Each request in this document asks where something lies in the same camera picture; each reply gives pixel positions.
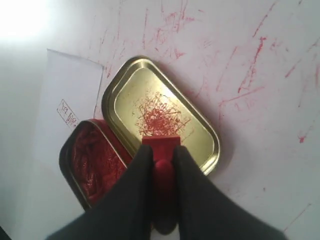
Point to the gold tin lid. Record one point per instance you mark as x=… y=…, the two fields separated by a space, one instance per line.
x=142 y=101

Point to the red ink pad tin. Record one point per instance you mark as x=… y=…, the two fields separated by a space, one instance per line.
x=92 y=160

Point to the white paper sheet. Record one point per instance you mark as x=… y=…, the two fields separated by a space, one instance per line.
x=68 y=94

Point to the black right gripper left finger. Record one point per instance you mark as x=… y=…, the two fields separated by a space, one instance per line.
x=124 y=212

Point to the red plastic stamp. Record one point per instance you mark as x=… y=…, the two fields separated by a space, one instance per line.
x=164 y=184

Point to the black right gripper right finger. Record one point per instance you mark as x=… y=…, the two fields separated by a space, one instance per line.
x=205 y=213

